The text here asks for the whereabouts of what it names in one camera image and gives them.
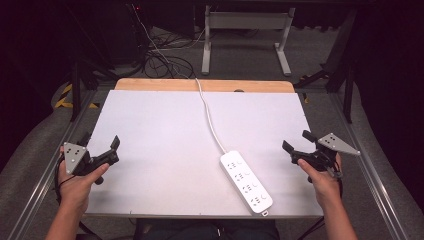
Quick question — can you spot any white power strip cable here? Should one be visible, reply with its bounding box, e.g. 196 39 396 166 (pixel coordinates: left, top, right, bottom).
131 3 230 155

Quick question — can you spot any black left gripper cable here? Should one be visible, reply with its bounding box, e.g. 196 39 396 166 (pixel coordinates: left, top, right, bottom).
53 155 78 205

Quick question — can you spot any person's left hand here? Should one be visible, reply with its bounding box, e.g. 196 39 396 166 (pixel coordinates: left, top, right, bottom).
57 146 111 215

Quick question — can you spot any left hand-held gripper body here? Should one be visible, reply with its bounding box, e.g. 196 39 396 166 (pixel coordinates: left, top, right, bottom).
63 142 120 177

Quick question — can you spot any black equipment box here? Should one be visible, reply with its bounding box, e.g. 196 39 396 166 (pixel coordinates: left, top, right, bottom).
106 2 153 66

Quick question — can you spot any aluminium rail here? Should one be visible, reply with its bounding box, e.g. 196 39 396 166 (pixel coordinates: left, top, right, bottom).
6 89 101 240
328 92 410 240

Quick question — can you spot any black floor cable bundle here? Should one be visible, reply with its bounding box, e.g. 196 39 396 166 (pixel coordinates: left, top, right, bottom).
142 31 198 80

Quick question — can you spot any yellow black hazard tape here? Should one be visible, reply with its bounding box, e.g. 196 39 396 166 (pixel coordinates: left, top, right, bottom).
54 83 101 110

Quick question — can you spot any white power strip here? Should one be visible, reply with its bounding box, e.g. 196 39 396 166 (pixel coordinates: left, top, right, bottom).
219 149 274 217

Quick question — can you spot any grey metal table frame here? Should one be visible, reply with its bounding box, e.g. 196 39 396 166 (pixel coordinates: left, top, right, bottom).
201 4 296 77

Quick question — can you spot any black stand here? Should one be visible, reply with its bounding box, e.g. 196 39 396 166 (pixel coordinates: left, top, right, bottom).
293 9 359 124
64 3 118 123

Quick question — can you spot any white board sheet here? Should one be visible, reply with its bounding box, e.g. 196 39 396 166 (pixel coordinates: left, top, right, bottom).
84 89 325 219

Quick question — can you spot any person's right hand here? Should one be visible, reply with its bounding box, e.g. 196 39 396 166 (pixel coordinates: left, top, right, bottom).
297 153 344 208

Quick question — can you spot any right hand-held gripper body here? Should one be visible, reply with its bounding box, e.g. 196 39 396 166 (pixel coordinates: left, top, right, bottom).
291 132 362 178

